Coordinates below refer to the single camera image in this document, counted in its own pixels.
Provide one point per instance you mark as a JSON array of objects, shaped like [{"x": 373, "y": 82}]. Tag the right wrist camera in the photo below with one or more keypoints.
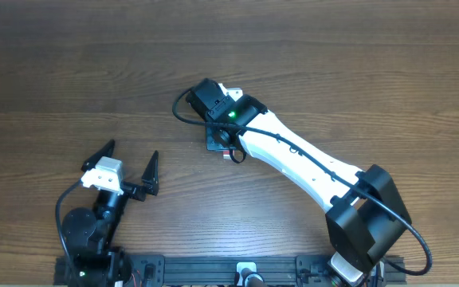
[{"x": 233, "y": 93}]

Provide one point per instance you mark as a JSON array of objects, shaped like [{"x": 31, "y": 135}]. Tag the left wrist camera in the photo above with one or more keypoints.
[{"x": 104, "y": 175}]

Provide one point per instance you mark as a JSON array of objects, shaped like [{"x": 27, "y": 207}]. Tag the white cube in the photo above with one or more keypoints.
[{"x": 226, "y": 156}]

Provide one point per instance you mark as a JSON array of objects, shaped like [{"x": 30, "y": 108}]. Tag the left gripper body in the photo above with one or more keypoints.
[{"x": 134, "y": 191}]

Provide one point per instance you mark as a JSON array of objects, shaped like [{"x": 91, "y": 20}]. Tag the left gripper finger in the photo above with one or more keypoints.
[
  {"x": 104, "y": 151},
  {"x": 151, "y": 177}
]

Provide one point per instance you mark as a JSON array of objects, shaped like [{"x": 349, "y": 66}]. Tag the mounting rail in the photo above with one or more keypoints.
[{"x": 205, "y": 271}]

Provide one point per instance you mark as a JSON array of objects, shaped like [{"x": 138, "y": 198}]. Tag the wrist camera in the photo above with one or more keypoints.
[
  {"x": 233, "y": 93},
  {"x": 104, "y": 175}
]

